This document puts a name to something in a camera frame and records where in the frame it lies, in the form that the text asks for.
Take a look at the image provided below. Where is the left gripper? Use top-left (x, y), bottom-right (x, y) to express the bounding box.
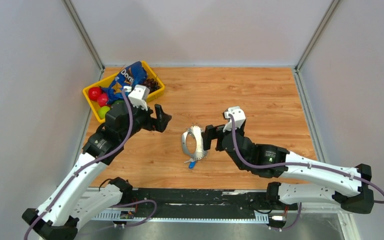
top-left (119, 97), bottom-right (172, 142)

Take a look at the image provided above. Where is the metal keyring holder plate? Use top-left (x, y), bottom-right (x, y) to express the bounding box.
top-left (180, 125), bottom-right (209, 163)

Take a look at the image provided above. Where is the blue key tag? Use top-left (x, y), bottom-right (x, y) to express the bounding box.
top-left (184, 158), bottom-right (197, 170)

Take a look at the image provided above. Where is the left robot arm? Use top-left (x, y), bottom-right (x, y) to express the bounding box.
top-left (22, 100), bottom-right (172, 240)

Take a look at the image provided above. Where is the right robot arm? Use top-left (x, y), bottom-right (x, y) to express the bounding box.
top-left (201, 125), bottom-right (375, 214)

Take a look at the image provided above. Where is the dark purple grapes bunch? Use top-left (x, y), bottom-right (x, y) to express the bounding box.
top-left (142, 78), bottom-right (161, 93)

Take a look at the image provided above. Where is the dark green lime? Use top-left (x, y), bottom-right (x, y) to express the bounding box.
top-left (112, 99), bottom-right (125, 106)

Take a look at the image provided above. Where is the blue Doritos chip bag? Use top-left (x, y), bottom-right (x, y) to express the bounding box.
top-left (101, 61), bottom-right (148, 104)

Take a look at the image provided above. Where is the light green apple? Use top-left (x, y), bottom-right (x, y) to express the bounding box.
top-left (97, 105), bottom-right (111, 120)

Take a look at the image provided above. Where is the pink red apple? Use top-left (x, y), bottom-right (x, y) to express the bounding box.
top-left (96, 93), bottom-right (109, 107)

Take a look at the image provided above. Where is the yellow plastic bin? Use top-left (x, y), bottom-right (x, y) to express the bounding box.
top-left (82, 61), bottom-right (165, 124)

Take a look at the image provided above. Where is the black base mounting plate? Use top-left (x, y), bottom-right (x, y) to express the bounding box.
top-left (100, 178), bottom-right (299, 221)

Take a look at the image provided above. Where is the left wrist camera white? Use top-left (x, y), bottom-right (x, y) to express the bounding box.
top-left (122, 84), bottom-right (150, 110)

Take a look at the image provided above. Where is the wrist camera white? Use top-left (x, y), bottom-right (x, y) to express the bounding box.
top-left (223, 106), bottom-right (246, 132)
top-left (122, 84), bottom-right (150, 110)

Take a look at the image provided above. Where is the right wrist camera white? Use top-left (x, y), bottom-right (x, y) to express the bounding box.
top-left (223, 106), bottom-right (246, 132)

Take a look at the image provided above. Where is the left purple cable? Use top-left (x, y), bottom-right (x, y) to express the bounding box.
top-left (23, 86), bottom-right (135, 240)

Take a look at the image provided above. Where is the purple cable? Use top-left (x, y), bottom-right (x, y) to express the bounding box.
top-left (228, 114), bottom-right (384, 205)
top-left (23, 86), bottom-right (135, 240)

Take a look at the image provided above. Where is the white slotted cable duct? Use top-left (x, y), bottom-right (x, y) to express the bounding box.
top-left (92, 206), bottom-right (269, 224)

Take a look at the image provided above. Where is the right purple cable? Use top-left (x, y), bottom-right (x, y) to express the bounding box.
top-left (228, 114), bottom-right (384, 205)

